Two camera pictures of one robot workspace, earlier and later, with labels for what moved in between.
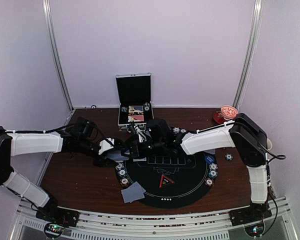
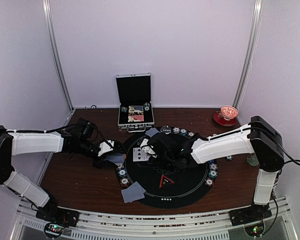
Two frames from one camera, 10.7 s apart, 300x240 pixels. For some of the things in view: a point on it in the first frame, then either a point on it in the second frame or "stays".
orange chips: x=209 y=182 stays
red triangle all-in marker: x=165 y=181 stays
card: x=134 y=190 stays
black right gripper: x=137 y=152 → x=155 y=162
